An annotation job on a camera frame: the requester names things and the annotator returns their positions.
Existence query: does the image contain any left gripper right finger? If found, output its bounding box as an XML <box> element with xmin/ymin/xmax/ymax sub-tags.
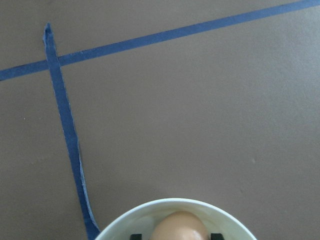
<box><xmin>210</xmin><ymin>233</ymin><xmax>223</xmax><ymax>240</ymax></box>

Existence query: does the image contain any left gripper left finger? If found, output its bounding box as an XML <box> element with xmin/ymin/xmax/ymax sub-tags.
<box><xmin>131</xmin><ymin>233</ymin><xmax>142</xmax><ymax>240</ymax></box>

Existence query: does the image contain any brown egg from bowl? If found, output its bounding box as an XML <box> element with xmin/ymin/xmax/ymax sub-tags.
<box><xmin>149</xmin><ymin>211</ymin><xmax>209</xmax><ymax>240</ymax></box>

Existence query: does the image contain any white bowl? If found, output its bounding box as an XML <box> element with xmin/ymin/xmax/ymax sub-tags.
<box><xmin>96</xmin><ymin>198</ymin><xmax>256</xmax><ymax>240</ymax></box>

